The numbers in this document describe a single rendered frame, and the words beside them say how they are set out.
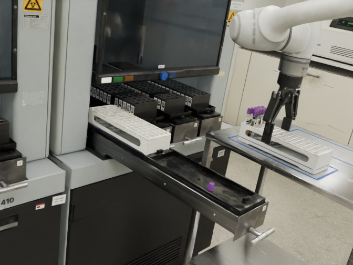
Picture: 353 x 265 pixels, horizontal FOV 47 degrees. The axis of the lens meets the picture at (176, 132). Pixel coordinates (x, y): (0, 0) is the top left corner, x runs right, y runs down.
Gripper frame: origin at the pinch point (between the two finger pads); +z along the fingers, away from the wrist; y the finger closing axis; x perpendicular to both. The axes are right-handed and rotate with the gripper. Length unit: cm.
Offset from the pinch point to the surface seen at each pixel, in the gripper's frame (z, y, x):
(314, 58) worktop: -2, 187, 87
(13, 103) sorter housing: -4, -71, 40
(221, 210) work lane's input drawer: 8.1, -43.2, -14.6
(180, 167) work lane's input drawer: 7.5, -36.7, 6.4
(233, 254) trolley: 60, 9, 10
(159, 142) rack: 3.2, -37.8, 15.6
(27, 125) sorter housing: 2, -67, 39
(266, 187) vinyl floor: 87, 128, 67
